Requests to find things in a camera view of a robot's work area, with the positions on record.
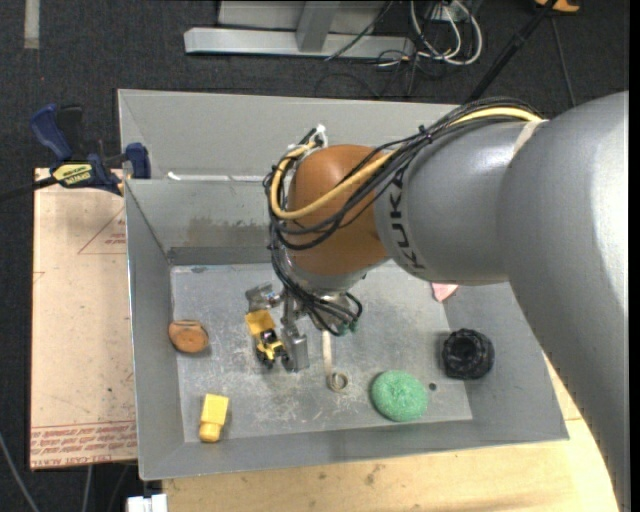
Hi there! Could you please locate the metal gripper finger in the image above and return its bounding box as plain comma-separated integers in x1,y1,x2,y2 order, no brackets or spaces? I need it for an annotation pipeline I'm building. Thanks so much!
279,327,312,374
245,282,282,314

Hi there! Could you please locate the yellow plastic block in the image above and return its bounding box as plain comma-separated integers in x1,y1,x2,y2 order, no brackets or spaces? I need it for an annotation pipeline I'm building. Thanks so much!
198,392,231,444

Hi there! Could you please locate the grey metal bin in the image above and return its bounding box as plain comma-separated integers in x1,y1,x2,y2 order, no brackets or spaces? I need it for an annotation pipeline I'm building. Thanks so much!
117,88,570,482

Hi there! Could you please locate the orange-brown round disc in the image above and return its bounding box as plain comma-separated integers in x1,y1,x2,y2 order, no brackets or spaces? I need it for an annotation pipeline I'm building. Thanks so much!
167,319,211,356

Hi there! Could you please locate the brown cardboard board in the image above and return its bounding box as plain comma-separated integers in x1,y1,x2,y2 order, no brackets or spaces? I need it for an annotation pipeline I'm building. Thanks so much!
29,167,139,472

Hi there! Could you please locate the green round scrubber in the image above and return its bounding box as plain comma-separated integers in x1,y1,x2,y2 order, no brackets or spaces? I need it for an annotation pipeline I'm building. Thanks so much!
369,369,430,423

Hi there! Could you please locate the yellow toy truck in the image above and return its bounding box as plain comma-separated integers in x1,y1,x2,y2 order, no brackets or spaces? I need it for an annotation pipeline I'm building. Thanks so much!
244,309,291,371

